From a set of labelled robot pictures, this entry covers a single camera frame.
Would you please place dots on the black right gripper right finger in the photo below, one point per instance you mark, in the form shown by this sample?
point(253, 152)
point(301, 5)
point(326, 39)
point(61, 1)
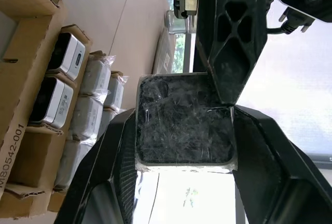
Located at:
point(272, 169)

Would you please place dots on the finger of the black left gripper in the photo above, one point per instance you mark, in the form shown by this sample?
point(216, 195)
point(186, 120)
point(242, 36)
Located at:
point(230, 78)

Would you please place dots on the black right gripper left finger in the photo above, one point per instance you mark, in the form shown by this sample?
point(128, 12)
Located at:
point(111, 156)

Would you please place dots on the cardboard box of silver devices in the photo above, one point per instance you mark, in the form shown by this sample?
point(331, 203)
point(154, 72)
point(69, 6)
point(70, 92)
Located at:
point(33, 40)

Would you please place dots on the dark window frame post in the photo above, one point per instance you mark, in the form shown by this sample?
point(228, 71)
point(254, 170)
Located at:
point(200, 58)

